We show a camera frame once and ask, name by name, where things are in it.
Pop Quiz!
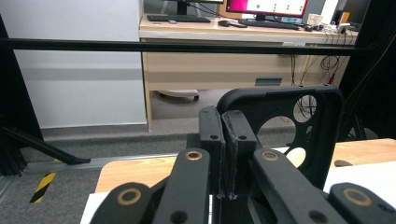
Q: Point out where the yellow black hazard tape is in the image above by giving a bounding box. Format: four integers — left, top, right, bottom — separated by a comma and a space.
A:
29, 171, 57, 204

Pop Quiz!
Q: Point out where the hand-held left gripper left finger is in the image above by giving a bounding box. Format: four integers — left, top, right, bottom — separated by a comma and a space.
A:
199, 105, 226, 199

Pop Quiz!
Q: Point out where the office chair base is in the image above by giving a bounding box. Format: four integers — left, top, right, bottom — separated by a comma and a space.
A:
156, 89, 201, 103

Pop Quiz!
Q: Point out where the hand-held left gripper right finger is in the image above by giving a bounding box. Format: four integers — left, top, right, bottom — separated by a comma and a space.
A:
221, 109, 258, 199

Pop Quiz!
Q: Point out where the black diagonal frame brace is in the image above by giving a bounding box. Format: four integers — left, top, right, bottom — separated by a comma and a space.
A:
0, 125, 92, 166

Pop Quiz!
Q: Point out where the black keyboard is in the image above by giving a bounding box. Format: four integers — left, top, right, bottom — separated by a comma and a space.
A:
146, 14, 212, 24
237, 19, 301, 32

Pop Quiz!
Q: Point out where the monitor with pink screen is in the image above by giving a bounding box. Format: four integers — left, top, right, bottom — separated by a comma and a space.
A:
225, 0, 310, 19

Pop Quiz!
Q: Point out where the black curtain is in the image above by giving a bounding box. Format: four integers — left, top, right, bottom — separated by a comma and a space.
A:
0, 14, 44, 176
338, 0, 396, 142

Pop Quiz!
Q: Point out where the wooden office desk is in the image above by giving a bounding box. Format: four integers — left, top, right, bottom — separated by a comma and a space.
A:
138, 12, 360, 133

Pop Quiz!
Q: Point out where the black horizontal frame bar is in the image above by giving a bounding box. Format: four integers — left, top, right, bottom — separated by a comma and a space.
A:
0, 36, 376, 58

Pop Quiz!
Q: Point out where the bundle of desk cables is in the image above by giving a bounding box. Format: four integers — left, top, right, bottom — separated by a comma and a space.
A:
290, 53, 349, 94

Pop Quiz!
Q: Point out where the small white box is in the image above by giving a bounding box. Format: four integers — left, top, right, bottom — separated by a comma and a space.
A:
306, 13, 324, 28

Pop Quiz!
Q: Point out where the aluminium floor rail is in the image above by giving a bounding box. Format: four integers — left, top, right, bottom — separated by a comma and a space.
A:
21, 152, 179, 175

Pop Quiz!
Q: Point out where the black monitor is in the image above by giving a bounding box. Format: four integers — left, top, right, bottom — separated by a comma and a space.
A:
162, 0, 225, 17

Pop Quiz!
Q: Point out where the black phone case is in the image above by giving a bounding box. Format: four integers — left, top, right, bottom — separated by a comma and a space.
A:
216, 84, 345, 190

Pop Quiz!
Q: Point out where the white cabinet panel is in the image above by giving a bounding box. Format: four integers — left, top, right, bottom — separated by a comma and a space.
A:
0, 0, 148, 129

